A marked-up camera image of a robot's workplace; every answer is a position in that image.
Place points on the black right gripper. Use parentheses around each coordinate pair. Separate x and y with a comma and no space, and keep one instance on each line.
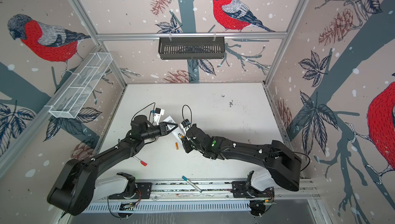
(186,142)

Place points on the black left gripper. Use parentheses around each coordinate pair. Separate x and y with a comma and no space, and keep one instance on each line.
(163,129)

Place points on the white remote control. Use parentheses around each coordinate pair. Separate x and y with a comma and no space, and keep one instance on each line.
(177,132)

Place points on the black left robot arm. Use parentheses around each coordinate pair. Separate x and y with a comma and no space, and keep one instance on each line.
(78,183)

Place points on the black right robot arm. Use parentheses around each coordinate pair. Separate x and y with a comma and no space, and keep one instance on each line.
(283,165)

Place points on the red marker left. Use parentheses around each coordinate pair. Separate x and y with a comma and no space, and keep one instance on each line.
(140,161)

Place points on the teal capped pen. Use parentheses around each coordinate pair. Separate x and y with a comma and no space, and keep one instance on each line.
(192,184)

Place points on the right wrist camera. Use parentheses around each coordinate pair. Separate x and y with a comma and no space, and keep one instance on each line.
(185,125)

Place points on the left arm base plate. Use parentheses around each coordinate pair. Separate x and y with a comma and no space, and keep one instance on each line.
(141,190)

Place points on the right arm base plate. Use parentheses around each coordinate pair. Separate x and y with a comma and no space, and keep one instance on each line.
(241,189)

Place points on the black wall basket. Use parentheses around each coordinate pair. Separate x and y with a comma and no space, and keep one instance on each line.
(184,48)

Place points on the white mesh wall tray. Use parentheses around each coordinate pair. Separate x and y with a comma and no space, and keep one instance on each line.
(73,98)

